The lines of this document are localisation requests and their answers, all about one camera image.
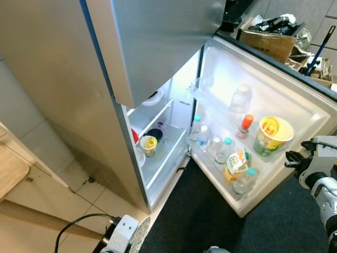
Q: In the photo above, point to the plain white bowl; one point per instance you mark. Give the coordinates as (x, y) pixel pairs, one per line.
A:
(140, 157)

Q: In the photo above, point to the white bowl with dark food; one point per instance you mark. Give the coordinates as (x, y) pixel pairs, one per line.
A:
(152, 98)

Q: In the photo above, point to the yellow noodle cup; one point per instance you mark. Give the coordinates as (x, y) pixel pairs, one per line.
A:
(149, 146)

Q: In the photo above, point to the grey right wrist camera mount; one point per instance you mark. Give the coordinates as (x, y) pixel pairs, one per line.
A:
(322, 158)

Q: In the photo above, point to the orange capped small bottle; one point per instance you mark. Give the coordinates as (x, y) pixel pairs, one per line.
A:
(246, 124)

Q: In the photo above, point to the dark grey floor carpet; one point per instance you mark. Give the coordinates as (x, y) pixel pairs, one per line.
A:
(210, 216)

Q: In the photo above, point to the white lined fridge door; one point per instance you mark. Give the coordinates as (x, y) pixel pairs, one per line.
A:
(284, 95)

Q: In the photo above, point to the teal capped water bottle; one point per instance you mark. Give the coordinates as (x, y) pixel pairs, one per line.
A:
(244, 182)
(224, 152)

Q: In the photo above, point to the wooden furniture corner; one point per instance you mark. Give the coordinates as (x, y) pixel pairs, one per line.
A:
(10, 168)

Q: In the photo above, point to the large cardboard box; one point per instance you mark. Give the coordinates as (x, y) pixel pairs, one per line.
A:
(266, 45)

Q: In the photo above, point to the silver freezer door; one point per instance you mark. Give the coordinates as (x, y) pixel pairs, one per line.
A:
(163, 42)

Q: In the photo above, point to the clear glass jar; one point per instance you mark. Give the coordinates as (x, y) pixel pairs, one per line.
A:
(240, 99)

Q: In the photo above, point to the small cardboard box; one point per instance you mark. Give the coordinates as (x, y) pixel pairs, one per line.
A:
(318, 74)

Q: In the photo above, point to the floral paper plate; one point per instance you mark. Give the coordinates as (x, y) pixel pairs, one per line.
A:
(139, 234)

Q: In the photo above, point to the glass fridge shelf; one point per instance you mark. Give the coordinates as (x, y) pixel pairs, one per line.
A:
(152, 116)
(168, 158)

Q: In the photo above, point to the clear purple plastic item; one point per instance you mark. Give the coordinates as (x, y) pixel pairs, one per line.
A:
(163, 129)

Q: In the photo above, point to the dark round bowl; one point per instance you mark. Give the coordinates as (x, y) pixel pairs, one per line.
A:
(156, 133)

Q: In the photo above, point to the black rubbish bag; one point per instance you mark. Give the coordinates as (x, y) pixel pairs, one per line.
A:
(276, 25)

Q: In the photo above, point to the large yellow noodle bowl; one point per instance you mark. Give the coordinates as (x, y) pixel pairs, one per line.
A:
(274, 132)

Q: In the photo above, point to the yellow green juice carton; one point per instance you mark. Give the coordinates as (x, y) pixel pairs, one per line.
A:
(236, 167)

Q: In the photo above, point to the silver refrigerator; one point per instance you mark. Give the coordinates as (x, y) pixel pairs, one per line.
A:
(58, 95)

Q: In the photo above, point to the clear water bottle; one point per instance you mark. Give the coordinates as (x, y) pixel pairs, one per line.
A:
(196, 127)
(203, 138)
(215, 147)

